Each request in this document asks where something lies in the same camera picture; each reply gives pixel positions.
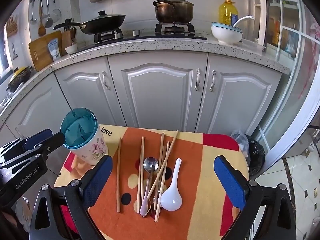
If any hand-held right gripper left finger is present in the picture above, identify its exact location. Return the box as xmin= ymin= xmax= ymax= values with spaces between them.
xmin=29 ymin=154 xmax=114 ymax=240

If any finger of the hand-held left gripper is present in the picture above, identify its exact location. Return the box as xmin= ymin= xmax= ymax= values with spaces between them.
xmin=0 ymin=132 xmax=66 ymax=171
xmin=0 ymin=129 xmax=54 ymax=158

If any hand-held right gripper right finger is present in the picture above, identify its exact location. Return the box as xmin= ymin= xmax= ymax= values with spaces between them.
xmin=213 ymin=155 xmax=297 ymax=240

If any wooden chopstick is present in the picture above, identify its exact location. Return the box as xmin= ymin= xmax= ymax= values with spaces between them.
xmin=154 ymin=141 xmax=170 ymax=222
xmin=116 ymin=137 xmax=122 ymax=213
xmin=147 ymin=129 xmax=179 ymax=199
xmin=136 ymin=136 xmax=144 ymax=214
xmin=153 ymin=132 xmax=165 ymax=210

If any floral utensil cup teal rim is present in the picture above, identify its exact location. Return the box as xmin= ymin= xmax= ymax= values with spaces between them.
xmin=60 ymin=108 xmax=108 ymax=166

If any metal spoon pink handle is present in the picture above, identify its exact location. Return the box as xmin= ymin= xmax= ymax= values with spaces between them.
xmin=139 ymin=157 xmax=159 ymax=217

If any white ceramic spoon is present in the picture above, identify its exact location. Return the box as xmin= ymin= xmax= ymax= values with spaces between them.
xmin=160 ymin=158 xmax=183 ymax=211

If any person's left hand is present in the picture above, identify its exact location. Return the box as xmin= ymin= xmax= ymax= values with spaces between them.
xmin=14 ymin=196 xmax=34 ymax=230

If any white cabinet door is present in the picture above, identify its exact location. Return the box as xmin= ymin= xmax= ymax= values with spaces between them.
xmin=194 ymin=54 xmax=283 ymax=137
xmin=4 ymin=73 xmax=118 ymax=153
xmin=54 ymin=56 xmax=130 ymax=128
xmin=107 ymin=52 xmax=208 ymax=132

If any orange yellow printed blanket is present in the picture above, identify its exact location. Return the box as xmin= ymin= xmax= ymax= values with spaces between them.
xmin=54 ymin=124 xmax=250 ymax=240

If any black trash bag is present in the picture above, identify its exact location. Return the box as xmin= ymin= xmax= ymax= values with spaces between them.
xmin=246 ymin=135 xmax=266 ymax=176

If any clear plastic bag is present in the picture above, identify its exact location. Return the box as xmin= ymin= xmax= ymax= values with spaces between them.
xmin=230 ymin=129 xmax=250 ymax=165

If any yellow black casserole pot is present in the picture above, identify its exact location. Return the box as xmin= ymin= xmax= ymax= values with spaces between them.
xmin=6 ymin=66 xmax=33 ymax=90

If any wooden cutting board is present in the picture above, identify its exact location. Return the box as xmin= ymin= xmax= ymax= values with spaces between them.
xmin=28 ymin=31 xmax=63 ymax=72

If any white blue packet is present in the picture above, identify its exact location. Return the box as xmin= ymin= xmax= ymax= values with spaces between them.
xmin=47 ymin=38 xmax=62 ymax=62

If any wooden knife block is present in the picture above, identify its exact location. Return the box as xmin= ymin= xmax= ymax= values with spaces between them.
xmin=61 ymin=18 xmax=77 ymax=49

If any hanging wooden spatula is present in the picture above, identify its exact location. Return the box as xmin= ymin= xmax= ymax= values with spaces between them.
xmin=37 ymin=0 xmax=47 ymax=37

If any hanging slotted spatula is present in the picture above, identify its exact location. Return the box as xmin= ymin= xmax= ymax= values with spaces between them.
xmin=44 ymin=0 xmax=53 ymax=28

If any hanging metal ladle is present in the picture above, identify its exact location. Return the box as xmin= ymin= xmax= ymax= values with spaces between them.
xmin=30 ymin=0 xmax=38 ymax=25

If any black wok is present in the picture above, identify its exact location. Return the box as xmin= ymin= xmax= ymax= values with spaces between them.
xmin=53 ymin=15 xmax=126 ymax=35

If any flowered glass sliding door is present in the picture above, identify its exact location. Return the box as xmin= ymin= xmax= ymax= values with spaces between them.
xmin=257 ymin=12 xmax=320 ymax=165

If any glass wok lid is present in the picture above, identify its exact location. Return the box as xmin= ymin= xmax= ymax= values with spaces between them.
xmin=84 ymin=10 xmax=125 ymax=23

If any black gas stove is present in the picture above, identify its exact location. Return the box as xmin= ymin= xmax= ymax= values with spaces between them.
xmin=69 ymin=22 xmax=208 ymax=55

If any clear plastic tray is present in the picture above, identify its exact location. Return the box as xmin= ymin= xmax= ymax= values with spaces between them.
xmin=240 ymin=39 xmax=267 ymax=56

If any speckled stone countertop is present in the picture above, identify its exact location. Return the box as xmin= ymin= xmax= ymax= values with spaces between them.
xmin=0 ymin=34 xmax=290 ymax=124

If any large white bowl blue rim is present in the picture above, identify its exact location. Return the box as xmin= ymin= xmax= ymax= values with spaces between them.
xmin=211 ymin=22 xmax=243 ymax=45

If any white grid glass cabinet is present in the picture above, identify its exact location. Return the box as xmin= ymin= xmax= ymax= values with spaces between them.
xmin=255 ymin=0 xmax=309 ymax=67

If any white ladle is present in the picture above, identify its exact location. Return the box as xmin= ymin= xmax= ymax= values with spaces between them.
xmin=232 ymin=15 xmax=255 ymax=27

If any yellow cooking oil bottle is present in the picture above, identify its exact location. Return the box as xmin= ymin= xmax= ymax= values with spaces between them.
xmin=219 ymin=0 xmax=238 ymax=27

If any dark stock pot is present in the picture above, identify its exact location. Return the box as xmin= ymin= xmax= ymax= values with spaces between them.
xmin=153 ymin=1 xmax=194 ymax=23

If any stock pot lid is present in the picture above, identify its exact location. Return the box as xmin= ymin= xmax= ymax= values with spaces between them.
xmin=153 ymin=0 xmax=194 ymax=7

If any bamboo wall rack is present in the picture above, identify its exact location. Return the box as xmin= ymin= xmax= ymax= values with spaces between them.
xmin=6 ymin=15 xmax=19 ymax=36

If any hanging wire strainer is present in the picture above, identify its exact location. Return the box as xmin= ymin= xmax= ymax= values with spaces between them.
xmin=51 ymin=0 xmax=62 ymax=23

